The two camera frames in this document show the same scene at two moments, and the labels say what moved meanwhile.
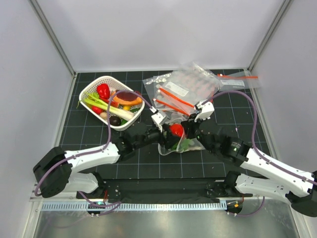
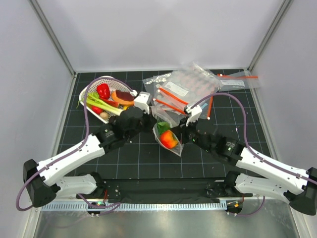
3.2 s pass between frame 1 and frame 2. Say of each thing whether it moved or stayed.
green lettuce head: moved
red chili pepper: stayed
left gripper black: moved
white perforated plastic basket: stayed
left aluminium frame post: stayed
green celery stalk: stayed
